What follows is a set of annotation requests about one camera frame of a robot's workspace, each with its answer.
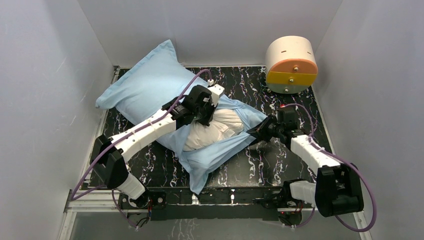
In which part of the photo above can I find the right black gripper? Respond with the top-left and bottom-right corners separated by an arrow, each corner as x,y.
248,114 -> 284,143

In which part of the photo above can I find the white pillow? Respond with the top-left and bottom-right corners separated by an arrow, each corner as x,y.
183,109 -> 244,152

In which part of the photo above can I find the light blue pillowcase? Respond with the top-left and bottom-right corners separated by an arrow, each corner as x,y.
95,40 -> 266,194

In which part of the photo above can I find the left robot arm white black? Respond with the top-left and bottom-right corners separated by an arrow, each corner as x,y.
90,84 -> 225,209

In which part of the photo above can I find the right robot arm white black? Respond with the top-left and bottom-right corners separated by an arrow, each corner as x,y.
248,107 -> 364,217

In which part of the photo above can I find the cylindrical beige drawer box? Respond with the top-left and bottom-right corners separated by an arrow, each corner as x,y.
265,35 -> 318,94

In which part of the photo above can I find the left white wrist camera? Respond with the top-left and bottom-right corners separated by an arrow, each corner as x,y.
207,79 -> 225,107

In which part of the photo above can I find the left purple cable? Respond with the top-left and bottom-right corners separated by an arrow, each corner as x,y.
69,68 -> 213,202

